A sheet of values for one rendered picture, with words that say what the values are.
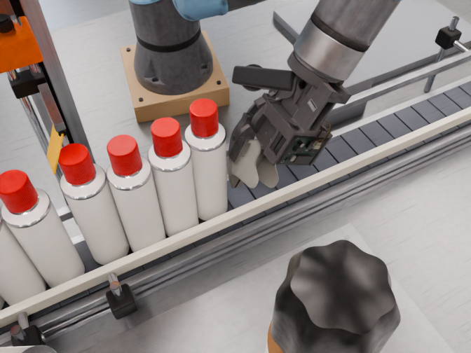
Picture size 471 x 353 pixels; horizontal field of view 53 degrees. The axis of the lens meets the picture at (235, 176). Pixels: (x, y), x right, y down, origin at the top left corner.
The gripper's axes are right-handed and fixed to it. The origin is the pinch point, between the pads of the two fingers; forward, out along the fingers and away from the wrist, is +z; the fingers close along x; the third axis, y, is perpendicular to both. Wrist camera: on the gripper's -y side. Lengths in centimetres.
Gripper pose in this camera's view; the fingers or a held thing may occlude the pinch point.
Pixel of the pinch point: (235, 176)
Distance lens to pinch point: 67.8
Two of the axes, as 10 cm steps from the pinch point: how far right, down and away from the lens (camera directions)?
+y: 4.7, 6.9, -5.6
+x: 7.7, 0.0, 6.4
